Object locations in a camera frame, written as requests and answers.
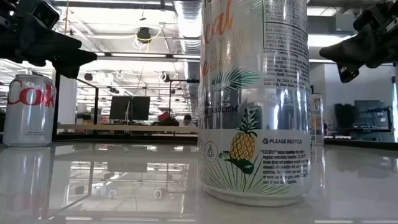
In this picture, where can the white Celsius tropical can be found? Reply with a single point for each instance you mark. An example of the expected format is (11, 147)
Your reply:
(255, 109)
(317, 124)

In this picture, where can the dark monitor screen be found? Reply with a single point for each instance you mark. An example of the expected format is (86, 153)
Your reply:
(370, 113)

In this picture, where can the black monitor back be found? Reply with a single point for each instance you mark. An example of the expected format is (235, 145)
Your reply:
(343, 115)

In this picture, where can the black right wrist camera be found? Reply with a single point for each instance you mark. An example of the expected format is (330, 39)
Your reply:
(368, 17)

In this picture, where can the black overhead camera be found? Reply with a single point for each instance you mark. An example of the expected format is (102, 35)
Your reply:
(143, 35)

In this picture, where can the red bag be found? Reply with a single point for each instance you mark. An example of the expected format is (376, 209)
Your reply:
(163, 117)

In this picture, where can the seated person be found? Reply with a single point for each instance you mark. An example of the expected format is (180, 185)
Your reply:
(187, 119)

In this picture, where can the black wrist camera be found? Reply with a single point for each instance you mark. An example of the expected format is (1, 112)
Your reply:
(368, 17)
(45, 14)

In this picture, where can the silver ventilation duct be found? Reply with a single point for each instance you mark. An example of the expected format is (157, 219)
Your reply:
(189, 18)

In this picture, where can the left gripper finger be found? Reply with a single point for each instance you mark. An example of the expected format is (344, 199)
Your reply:
(74, 60)
(49, 43)

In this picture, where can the silver Diet Coke can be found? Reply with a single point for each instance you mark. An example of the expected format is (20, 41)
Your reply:
(29, 124)

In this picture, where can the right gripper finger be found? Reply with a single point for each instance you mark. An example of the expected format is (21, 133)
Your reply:
(346, 73)
(351, 49)

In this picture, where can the wooden shelf with black frame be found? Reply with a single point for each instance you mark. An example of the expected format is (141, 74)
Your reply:
(124, 128)

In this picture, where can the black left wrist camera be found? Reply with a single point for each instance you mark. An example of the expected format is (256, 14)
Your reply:
(45, 14)

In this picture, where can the black computer monitor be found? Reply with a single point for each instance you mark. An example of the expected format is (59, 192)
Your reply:
(119, 108)
(140, 108)

